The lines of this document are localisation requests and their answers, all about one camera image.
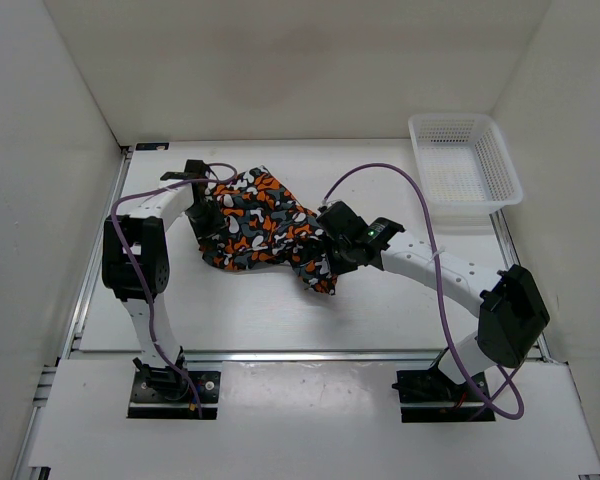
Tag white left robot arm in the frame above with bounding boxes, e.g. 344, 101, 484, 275
101, 180, 205, 403

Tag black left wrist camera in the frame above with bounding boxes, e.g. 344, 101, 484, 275
160, 159, 212, 181

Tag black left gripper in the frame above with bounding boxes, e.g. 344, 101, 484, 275
184, 199, 230, 250

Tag white plastic basket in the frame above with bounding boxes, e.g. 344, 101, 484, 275
408, 113, 523, 218

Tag orange camouflage shorts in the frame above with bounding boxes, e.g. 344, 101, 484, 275
196, 166, 337, 295

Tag aluminium table frame rail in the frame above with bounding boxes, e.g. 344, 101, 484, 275
9, 142, 600, 480

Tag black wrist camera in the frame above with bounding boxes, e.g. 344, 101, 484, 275
317, 200, 368, 244
160, 159, 212, 181

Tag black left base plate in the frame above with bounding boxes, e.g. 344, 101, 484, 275
127, 371, 221, 420

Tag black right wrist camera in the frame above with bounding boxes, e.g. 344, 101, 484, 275
317, 200, 368, 244

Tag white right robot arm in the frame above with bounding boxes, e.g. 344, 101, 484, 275
318, 212, 550, 400

